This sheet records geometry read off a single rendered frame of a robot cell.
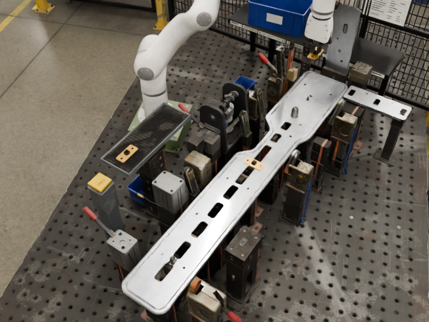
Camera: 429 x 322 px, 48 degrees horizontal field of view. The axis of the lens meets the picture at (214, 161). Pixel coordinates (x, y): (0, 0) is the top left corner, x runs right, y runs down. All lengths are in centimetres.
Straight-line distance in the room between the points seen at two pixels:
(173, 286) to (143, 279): 11
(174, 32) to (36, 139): 191
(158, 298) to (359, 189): 112
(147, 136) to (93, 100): 207
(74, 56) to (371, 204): 294
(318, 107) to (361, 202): 47
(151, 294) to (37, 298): 59
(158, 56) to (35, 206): 155
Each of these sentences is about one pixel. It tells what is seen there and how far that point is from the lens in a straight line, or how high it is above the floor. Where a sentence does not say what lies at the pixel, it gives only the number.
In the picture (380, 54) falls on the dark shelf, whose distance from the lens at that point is 254.
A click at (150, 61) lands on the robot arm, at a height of 122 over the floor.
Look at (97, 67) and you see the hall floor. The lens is 421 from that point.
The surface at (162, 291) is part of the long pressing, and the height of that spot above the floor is 100.
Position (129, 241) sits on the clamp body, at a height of 106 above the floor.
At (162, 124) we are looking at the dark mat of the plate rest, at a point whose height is 116.
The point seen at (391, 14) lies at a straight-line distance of 253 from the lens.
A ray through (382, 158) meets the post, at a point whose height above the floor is 71.
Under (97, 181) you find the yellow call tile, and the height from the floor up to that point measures 116.
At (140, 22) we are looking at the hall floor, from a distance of 469.
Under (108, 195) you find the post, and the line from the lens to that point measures 174.
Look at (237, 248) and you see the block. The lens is 167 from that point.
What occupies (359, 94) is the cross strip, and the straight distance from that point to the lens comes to 232.
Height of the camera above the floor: 245
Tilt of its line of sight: 48 degrees down
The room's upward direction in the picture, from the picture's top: 2 degrees counter-clockwise
